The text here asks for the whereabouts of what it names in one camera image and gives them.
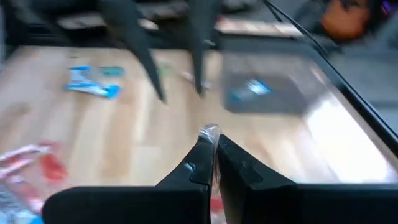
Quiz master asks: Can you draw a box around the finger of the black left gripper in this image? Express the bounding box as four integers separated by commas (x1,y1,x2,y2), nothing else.
99,0,167,103
188,0,218,95

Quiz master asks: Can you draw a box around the teal hard candy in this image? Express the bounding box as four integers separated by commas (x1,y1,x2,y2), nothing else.
98,65,126,78

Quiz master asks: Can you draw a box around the red white Smarties candy roll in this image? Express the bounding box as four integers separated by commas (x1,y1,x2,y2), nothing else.
0,158,35,180
0,143,50,162
182,71,212,90

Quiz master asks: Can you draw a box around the red hard candy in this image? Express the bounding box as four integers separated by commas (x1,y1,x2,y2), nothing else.
198,123,224,215
39,141,69,183

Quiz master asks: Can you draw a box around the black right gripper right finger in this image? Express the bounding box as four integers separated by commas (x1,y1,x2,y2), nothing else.
216,134,398,224

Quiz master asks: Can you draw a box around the white blue Hershey's candy bar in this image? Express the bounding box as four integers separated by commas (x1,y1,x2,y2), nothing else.
0,183,44,224
63,65,122,100
228,78,272,102

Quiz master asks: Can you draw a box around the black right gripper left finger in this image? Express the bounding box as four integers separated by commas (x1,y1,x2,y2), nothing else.
42,136,216,224

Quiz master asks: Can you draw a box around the grey translucent plastic bin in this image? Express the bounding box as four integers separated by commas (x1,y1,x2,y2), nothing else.
219,51,330,114

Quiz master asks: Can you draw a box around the green wrapped hard candy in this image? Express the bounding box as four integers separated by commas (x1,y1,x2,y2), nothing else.
157,63,175,77

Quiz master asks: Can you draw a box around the orange vacuum cleaner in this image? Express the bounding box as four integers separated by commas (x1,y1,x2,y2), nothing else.
320,0,373,41

